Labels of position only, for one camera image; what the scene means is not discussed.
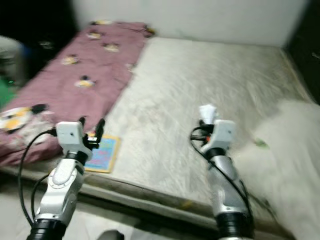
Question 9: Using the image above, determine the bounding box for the grey left robot leg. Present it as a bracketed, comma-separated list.
[97, 230, 124, 240]

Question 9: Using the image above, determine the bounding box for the black bag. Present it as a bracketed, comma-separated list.
[25, 0, 76, 91]

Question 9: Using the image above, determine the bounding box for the white quilted mattress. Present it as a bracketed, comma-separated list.
[0, 36, 316, 238]

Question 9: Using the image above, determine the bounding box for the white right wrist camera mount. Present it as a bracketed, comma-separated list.
[205, 120, 237, 153]

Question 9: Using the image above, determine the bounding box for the pink cartoon mouse blanket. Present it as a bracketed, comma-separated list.
[0, 20, 156, 168]

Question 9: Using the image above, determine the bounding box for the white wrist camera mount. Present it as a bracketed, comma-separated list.
[205, 120, 237, 153]
[55, 121, 88, 157]

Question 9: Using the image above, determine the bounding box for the person in grey trousers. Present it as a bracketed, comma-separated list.
[0, 36, 26, 91]

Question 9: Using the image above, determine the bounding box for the blue yellow children's book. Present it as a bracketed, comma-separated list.
[84, 134, 122, 174]

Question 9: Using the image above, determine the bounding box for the white paper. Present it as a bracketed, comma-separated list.
[198, 104, 219, 126]

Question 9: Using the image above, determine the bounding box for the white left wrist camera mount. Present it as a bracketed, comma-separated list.
[55, 121, 88, 157]

